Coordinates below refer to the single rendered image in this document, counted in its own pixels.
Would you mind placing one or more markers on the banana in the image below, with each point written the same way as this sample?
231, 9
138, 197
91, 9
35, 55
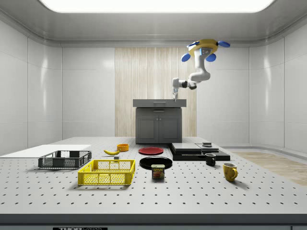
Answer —
112, 152

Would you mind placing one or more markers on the drone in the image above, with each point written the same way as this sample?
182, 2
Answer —
204, 44

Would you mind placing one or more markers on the yellow basket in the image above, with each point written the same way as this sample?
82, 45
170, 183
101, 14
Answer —
105, 178

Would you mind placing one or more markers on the black stove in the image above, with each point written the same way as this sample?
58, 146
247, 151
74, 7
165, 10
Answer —
187, 149

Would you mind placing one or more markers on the black plate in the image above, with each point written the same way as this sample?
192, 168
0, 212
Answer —
148, 162

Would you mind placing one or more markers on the black mug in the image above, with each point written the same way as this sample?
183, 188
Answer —
209, 160

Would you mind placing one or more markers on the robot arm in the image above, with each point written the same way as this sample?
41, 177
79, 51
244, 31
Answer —
200, 69

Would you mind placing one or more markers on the dark grey basket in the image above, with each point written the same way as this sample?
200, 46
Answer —
57, 163

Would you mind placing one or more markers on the red plate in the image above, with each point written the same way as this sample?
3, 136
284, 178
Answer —
151, 150

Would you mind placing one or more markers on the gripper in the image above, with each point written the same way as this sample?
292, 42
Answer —
175, 91

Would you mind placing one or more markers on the yellow bowl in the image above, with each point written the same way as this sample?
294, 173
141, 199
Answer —
122, 148

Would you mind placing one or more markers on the white cabinet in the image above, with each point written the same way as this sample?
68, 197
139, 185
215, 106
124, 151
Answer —
158, 127

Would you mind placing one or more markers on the yellow mug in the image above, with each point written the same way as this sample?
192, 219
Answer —
229, 172

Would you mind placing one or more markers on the white drawer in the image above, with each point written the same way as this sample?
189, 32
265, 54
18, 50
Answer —
146, 103

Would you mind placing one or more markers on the white board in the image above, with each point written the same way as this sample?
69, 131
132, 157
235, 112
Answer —
28, 151

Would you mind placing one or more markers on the flat-sided can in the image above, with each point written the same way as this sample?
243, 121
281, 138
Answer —
158, 172

